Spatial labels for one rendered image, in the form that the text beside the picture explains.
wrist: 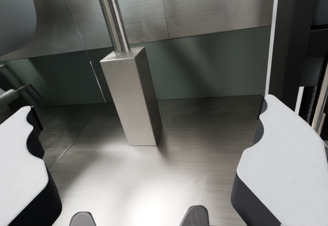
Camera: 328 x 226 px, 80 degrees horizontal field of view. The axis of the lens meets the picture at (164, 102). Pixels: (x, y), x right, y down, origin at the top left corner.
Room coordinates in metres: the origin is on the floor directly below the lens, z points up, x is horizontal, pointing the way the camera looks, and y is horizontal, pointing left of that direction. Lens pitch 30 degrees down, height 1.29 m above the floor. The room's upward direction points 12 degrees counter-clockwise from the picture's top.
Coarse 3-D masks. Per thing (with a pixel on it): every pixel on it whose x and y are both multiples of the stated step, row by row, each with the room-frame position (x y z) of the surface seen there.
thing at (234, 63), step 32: (224, 32) 0.64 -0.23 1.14; (256, 32) 0.61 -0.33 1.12; (96, 64) 0.78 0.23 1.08; (160, 64) 0.71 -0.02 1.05; (192, 64) 0.67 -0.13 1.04; (224, 64) 0.64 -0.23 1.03; (256, 64) 0.61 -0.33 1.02; (160, 96) 0.71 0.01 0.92; (192, 96) 0.67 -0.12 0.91; (224, 96) 0.64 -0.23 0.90
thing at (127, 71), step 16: (112, 0) 0.48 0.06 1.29; (112, 16) 0.48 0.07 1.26; (112, 32) 0.48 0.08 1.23; (128, 48) 0.49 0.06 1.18; (144, 48) 0.52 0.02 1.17; (112, 64) 0.46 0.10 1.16; (128, 64) 0.45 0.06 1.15; (144, 64) 0.50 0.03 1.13; (112, 80) 0.46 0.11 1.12; (128, 80) 0.45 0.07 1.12; (144, 80) 0.47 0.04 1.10; (112, 96) 0.47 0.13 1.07; (128, 96) 0.46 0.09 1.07; (144, 96) 0.45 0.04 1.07; (128, 112) 0.46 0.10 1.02; (144, 112) 0.45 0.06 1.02; (128, 128) 0.46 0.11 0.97; (144, 128) 0.45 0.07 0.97; (160, 128) 0.50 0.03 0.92; (144, 144) 0.45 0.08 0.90
